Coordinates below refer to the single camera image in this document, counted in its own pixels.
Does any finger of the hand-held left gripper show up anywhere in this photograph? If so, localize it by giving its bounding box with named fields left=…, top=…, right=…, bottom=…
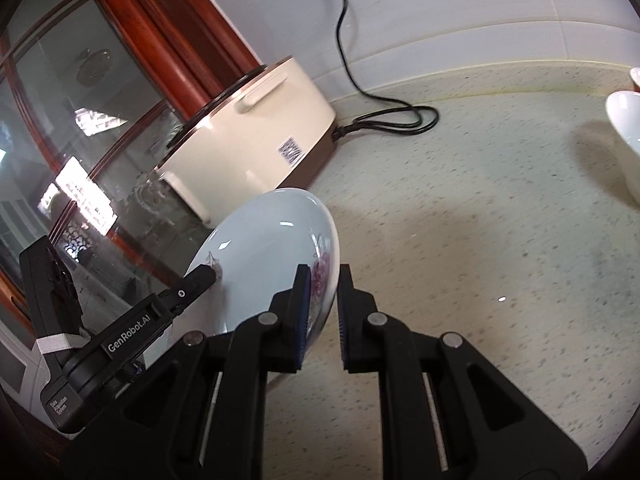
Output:
left=159, top=265, right=219, bottom=322

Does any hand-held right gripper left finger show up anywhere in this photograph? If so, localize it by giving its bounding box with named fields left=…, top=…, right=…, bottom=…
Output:
left=62, top=263, right=313, bottom=480

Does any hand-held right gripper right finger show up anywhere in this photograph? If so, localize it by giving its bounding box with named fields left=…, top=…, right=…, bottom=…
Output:
left=336, top=263, right=588, bottom=480

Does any black power cable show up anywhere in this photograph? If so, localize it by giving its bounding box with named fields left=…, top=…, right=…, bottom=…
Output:
left=305, top=0, right=440, bottom=142

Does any cream electric cooker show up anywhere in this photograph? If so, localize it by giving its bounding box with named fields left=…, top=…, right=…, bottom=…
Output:
left=152, top=55, right=337, bottom=228

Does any red-brown wooden window frame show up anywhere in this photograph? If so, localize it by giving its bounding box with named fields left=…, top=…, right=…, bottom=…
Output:
left=0, top=0, right=265, bottom=341

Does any large floral white plate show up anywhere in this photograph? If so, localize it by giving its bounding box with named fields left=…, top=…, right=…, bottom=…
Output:
left=184, top=187, right=342, bottom=361

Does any white ceramic bowl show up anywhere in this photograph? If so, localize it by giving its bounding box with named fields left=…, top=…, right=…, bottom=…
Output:
left=605, top=89, right=640, bottom=202

